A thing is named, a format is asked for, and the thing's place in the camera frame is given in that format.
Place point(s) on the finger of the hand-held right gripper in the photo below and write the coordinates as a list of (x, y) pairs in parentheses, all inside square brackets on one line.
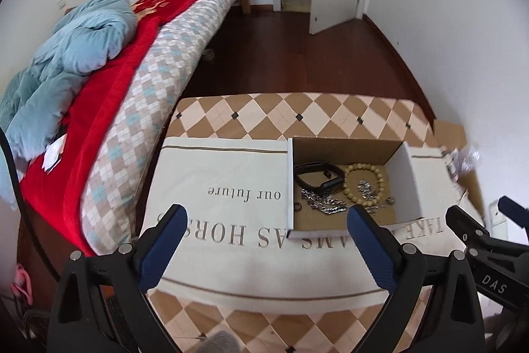
[(512, 208), (467, 222)]

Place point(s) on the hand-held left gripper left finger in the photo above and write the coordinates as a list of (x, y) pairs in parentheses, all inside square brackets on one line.
[(163, 245)]

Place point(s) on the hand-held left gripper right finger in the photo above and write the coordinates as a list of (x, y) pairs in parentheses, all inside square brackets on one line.
[(370, 245)]

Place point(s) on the white cardboard box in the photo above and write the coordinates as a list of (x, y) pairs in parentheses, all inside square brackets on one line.
[(407, 183)]

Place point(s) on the black smart band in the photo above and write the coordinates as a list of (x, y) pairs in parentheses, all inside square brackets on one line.
[(330, 184)]

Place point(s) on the white power strip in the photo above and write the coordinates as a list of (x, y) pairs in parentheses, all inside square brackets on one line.
[(496, 216)]

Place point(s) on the clear plastic bag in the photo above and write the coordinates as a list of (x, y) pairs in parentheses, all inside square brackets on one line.
[(467, 158)]

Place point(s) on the beige diamond printed tablecloth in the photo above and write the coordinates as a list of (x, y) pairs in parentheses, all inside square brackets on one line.
[(248, 262)]

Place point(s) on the white paper pieces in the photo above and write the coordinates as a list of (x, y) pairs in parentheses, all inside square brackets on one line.
[(53, 154)]

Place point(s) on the pink slipper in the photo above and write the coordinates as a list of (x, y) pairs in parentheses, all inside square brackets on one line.
[(22, 282)]

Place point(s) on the checkered bed sheet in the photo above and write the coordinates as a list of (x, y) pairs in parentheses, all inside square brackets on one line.
[(157, 88)]

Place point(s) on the bed with red blanket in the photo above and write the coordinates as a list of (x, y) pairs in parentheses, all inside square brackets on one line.
[(103, 96)]

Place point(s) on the light blue duvet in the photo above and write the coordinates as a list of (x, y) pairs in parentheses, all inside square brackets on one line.
[(82, 43)]

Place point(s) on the white wall socket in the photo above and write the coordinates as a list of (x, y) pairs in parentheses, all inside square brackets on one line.
[(61, 3)]

